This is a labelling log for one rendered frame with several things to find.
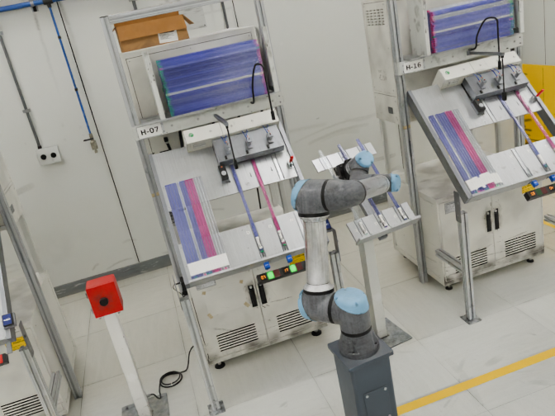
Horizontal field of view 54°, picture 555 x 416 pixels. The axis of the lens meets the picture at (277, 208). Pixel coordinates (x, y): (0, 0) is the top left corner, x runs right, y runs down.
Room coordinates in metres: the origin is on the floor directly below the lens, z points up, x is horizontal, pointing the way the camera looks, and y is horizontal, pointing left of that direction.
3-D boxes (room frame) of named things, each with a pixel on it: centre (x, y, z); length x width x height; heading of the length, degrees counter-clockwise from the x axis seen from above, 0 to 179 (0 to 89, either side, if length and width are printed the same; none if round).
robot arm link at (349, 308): (1.73, -0.19, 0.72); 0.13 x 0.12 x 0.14; 55
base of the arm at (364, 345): (1.73, -0.19, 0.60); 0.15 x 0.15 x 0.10
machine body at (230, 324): (2.90, 0.27, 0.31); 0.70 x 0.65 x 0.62; 102
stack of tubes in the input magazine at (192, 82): (2.80, 0.18, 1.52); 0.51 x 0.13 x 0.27; 102
